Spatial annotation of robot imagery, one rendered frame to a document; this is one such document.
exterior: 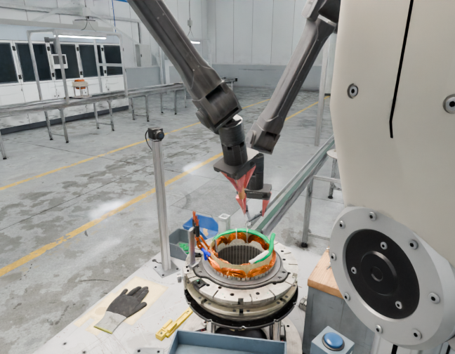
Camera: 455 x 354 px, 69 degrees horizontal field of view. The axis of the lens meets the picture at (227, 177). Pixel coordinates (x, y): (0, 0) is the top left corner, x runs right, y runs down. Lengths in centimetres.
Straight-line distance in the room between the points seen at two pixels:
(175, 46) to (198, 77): 7
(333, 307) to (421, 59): 81
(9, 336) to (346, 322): 213
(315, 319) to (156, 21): 86
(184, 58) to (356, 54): 40
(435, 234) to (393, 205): 4
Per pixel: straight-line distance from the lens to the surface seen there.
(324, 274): 101
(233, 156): 75
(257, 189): 100
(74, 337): 130
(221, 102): 67
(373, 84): 31
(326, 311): 103
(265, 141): 96
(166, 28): 66
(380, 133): 32
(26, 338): 258
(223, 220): 100
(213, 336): 82
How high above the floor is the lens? 165
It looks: 21 degrees down
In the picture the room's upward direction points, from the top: straight up
